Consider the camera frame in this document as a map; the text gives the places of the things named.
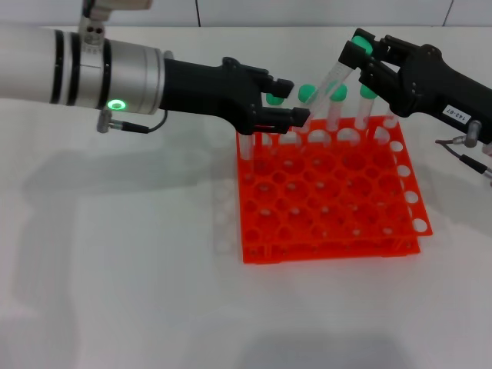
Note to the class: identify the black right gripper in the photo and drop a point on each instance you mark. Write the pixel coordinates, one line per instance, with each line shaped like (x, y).
(423, 84)

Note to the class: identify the clear test tube green cap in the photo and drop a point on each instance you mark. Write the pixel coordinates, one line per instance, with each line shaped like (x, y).
(246, 148)
(274, 100)
(367, 92)
(339, 92)
(305, 93)

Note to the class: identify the graduated test tube green cap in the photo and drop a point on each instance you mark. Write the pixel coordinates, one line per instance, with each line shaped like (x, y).
(363, 44)

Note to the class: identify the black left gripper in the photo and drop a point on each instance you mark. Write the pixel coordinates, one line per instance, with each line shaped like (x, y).
(207, 88)

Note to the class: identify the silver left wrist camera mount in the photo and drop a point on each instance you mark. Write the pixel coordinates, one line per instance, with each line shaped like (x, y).
(92, 34)

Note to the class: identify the orange plastic test tube rack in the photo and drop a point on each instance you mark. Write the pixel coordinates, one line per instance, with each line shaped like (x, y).
(326, 215)

